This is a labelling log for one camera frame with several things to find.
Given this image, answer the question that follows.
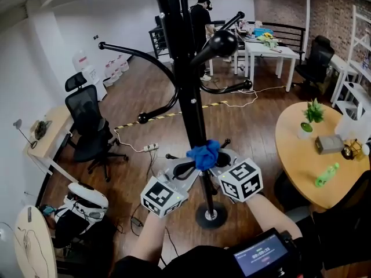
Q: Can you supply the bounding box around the green potted plant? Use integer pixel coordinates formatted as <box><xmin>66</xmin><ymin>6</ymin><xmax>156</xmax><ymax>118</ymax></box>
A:
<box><xmin>297</xmin><ymin>97</ymin><xmax>326</xmax><ymax>140</ymax></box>

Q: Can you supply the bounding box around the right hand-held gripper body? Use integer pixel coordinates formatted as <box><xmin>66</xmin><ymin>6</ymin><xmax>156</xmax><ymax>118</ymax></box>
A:
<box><xmin>210</xmin><ymin>148</ymin><xmax>264</xmax><ymax>204</ymax></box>

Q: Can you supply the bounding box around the yellow green toy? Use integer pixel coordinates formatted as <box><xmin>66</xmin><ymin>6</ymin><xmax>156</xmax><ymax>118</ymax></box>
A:
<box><xmin>257</xmin><ymin>32</ymin><xmax>279</xmax><ymax>49</ymax></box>

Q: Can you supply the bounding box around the black mesh office chair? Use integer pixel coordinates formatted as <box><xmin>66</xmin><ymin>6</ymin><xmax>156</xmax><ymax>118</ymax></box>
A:
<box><xmin>64</xmin><ymin>71</ymin><xmax>130</xmax><ymax>184</ymax></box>

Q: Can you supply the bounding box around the white rectangular table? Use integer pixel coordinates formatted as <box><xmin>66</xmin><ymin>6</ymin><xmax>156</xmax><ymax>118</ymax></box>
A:
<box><xmin>244</xmin><ymin>40</ymin><xmax>300</xmax><ymax>93</ymax></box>

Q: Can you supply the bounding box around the green plastic bottle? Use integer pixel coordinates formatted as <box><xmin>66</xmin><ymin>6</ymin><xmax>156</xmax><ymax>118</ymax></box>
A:
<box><xmin>314</xmin><ymin>162</ymin><xmax>341</xmax><ymax>189</ymax></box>

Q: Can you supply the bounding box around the person's right forearm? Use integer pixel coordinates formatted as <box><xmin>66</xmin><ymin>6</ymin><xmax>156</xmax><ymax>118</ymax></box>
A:
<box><xmin>246</xmin><ymin>193</ymin><xmax>304</xmax><ymax>240</ymax></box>

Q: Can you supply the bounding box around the white bag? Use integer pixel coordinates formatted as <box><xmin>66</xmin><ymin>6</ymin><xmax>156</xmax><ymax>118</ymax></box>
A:
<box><xmin>334</xmin><ymin>102</ymin><xmax>371</xmax><ymax>145</ymax></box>

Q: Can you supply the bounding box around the black backpack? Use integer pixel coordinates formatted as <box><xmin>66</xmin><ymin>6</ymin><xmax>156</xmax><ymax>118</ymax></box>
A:
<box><xmin>53</xmin><ymin>206</ymin><xmax>117</xmax><ymax>249</ymax></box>

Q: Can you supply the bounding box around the blue plastic bin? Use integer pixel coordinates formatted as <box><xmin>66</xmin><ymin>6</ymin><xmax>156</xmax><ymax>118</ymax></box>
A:
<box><xmin>253</xmin><ymin>27</ymin><xmax>274</xmax><ymax>38</ymax></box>

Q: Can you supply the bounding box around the person's left forearm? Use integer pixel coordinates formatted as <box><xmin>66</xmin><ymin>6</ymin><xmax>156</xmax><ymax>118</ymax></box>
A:
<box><xmin>127</xmin><ymin>210</ymin><xmax>175</xmax><ymax>269</ymax></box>

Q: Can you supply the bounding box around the light wooden desk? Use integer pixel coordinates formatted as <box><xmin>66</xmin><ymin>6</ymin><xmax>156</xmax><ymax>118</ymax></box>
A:
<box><xmin>26</xmin><ymin>105</ymin><xmax>75</xmax><ymax>182</ymax></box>

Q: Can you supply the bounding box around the round wooden table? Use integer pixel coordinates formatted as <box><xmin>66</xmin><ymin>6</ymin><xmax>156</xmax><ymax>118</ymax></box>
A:
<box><xmin>274</xmin><ymin>101</ymin><xmax>371</xmax><ymax>210</ymax></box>

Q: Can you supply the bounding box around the black coat rack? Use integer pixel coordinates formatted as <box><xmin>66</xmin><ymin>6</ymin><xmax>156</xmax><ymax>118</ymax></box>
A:
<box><xmin>98</xmin><ymin>0</ymin><xmax>253</xmax><ymax>230</ymax></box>

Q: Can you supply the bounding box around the long white floor cable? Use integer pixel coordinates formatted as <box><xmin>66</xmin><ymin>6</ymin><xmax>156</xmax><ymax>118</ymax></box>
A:
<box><xmin>222</xmin><ymin>85</ymin><xmax>288</xmax><ymax>109</ymax></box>

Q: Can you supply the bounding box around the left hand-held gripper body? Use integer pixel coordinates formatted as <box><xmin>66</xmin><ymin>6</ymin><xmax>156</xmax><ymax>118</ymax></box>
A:
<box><xmin>140</xmin><ymin>157</ymin><xmax>201</xmax><ymax>218</ymax></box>

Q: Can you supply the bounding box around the white shelf unit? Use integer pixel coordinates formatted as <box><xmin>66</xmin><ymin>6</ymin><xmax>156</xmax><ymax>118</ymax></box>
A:
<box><xmin>330</xmin><ymin>4</ymin><xmax>371</xmax><ymax>121</ymax></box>

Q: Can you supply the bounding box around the black metal rack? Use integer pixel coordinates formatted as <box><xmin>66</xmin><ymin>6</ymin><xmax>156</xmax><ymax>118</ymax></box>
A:
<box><xmin>148</xmin><ymin>15</ymin><xmax>172</xmax><ymax>60</ymax></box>

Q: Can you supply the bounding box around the dark object on desk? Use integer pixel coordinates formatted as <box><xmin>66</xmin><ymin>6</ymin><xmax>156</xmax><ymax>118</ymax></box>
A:
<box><xmin>34</xmin><ymin>120</ymin><xmax>53</xmax><ymax>141</ymax></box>

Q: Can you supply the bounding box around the white rounded device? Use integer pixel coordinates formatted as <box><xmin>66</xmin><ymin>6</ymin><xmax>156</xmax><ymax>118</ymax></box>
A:
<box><xmin>67</xmin><ymin>181</ymin><xmax>110</xmax><ymax>217</ymax></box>

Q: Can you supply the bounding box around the grey box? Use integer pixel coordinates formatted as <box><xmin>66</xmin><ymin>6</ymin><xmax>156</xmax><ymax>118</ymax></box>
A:
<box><xmin>314</xmin><ymin>134</ymin><xmax>345</xmax><ymax>156</ymax></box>

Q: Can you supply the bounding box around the yellow black floor tape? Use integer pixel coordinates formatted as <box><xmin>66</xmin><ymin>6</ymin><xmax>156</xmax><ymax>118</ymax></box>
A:
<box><xmin>114</xmin><ymin>100</ymin><xmax>229</xmax><ymax>130</ymax></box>

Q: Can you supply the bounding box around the black chest screen device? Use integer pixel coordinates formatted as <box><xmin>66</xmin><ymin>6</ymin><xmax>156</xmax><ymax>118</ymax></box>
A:
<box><xmin>231</xmin><ymin>227</ymin><xmax>303</xmax><ymax>278</ymax></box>

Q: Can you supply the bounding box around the black metal railing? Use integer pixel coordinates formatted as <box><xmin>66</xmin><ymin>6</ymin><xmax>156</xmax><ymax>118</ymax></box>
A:
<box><xmin>261</xmin><ymin>21</ymin><xmax>307</xmax><ymax>61</ymax></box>

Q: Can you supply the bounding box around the round white table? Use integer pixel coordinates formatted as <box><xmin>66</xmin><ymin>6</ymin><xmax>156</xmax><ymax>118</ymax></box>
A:
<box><xmin>13</xmin><ymin>204</ymin><xmax>59</xmax><ymax>278</ymax></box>

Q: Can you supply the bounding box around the black padded office chair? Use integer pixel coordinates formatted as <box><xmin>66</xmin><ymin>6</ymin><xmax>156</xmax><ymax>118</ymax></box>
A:
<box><xmin>293</xmin><ymin>35</ymin><xmax>336</xmax><ymax>92</ymax></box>

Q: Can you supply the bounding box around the white water dispenser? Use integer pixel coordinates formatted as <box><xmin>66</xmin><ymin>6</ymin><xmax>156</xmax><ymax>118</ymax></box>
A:
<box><xmin>72</xmin><ymin>49</ymin><xmax>108</xmax><ymax>102</ymax></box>

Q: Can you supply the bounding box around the grey desk lamp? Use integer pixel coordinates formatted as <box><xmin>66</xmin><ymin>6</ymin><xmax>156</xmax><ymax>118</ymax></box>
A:
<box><xmin>12</xmin><ymin>118</ymin><xmax>39</xmax><ymax>150</ymax></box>

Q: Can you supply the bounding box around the white power strip cable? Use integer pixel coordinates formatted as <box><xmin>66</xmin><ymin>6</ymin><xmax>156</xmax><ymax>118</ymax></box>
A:
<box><xmin>112</xmin><ymin>127</ymin><xmax>146</xmax><ymax>153</ymax></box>

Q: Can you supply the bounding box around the blue cloth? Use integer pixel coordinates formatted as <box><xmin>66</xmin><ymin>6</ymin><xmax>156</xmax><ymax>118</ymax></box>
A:
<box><xmin>185</xmin><ymin>139</ymin><xmax>221</xmax><ymax>172</ymax></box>

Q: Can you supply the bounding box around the black gold ornament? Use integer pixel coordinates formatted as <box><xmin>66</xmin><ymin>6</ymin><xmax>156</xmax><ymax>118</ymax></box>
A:
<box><xmin>340</xmin><ymin>138</ymin><xmax>363</xmax><ymax>161</ymax></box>

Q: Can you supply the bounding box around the small white side desk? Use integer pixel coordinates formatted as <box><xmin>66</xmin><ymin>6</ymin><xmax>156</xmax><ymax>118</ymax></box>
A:
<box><xmin>330</xmin><ymin>53</ymin><xmax>359</xmax><ymax>104</ymax></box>

